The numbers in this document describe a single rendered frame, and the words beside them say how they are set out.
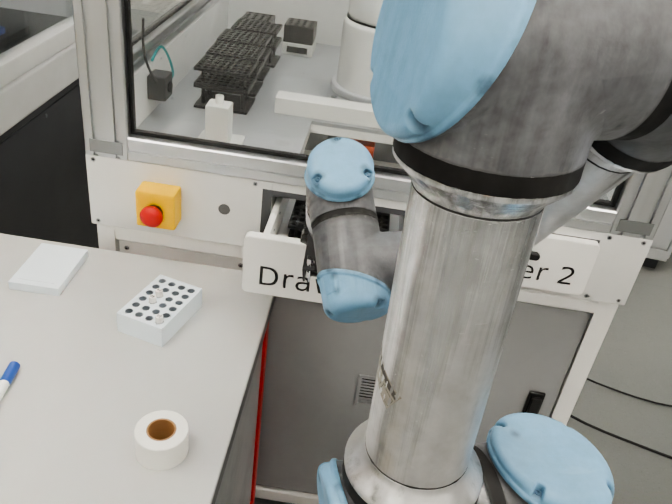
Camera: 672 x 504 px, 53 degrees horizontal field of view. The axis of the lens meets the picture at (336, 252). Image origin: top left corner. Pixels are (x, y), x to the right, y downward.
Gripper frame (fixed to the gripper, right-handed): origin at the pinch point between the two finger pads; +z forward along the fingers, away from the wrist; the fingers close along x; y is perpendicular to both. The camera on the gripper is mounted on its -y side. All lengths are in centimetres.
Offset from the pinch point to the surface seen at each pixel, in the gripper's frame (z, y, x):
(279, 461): 70, 27, -6
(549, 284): 16.2, -8.0, 39.6
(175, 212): 11.4, -8.7, -29.4
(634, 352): 138, -35, 111
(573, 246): 9.2, -13.1, 41.3
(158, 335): 5.9, 14.9, -25.4
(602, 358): 135, -30, 98
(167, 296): 9.6, 7.4, -26.5
